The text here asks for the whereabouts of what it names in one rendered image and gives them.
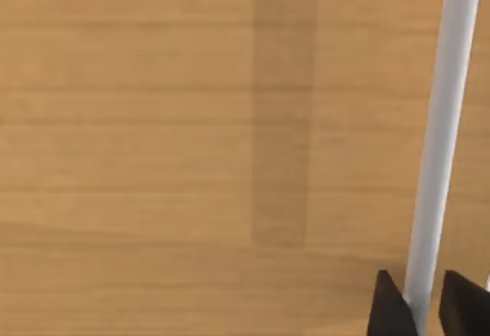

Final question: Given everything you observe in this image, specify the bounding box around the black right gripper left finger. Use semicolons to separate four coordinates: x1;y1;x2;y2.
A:
366;269;422;336

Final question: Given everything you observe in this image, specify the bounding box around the long metal handle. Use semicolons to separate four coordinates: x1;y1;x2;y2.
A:
403;0;485;336

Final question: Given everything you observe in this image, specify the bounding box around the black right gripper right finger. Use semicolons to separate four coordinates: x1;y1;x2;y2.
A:
436;269;490;336

